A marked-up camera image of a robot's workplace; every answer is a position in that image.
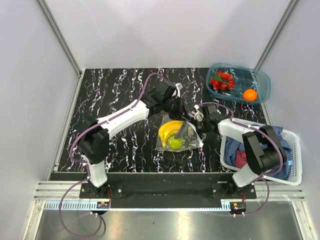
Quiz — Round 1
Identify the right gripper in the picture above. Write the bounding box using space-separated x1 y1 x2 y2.
174 117 210 145

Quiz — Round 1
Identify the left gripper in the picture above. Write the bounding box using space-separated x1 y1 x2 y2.
162 95 192 122

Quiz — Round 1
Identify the clear polka dot zip bag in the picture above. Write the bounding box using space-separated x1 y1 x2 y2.
155 115 204 153

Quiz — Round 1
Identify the fake lychee bunch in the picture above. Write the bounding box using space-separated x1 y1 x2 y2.
209 71 236 91

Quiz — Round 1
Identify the fake orange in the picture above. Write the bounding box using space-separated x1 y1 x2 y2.
242 88 258 101

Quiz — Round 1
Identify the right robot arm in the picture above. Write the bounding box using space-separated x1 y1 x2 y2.
169 103 287 199

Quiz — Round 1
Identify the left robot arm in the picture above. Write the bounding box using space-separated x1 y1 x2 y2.
75 80 186 198

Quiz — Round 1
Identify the fake banana bunch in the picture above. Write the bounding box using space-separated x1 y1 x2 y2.
158 120 184 148

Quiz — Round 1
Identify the fake green apple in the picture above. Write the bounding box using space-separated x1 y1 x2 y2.
166 136 183 150

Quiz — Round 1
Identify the blue checkered cloth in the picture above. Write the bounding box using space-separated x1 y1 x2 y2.
224 126 294 181

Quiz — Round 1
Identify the red cloth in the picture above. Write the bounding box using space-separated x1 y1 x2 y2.
234 150 247 169

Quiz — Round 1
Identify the teal plastic container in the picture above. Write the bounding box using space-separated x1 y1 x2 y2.
206 63 271 105

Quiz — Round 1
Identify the white laundry basket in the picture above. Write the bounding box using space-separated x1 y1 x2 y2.
218 118 303 186

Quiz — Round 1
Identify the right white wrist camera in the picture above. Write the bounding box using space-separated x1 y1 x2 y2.
189 104 204 123

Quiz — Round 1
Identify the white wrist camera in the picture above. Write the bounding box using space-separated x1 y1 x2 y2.
172 82 183 98
189 104 204 123

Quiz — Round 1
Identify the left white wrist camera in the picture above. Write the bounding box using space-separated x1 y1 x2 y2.
172 82 183 98

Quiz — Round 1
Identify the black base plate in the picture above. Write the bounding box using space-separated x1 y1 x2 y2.
79 173 257 210

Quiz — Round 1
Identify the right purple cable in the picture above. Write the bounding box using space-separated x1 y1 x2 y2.
199 102 271 217

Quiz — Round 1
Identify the purple cable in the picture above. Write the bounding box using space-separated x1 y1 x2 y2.
199 102 271 217
58 72 166 238

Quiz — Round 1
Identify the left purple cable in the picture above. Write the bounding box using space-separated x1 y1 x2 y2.
58 72 166 238

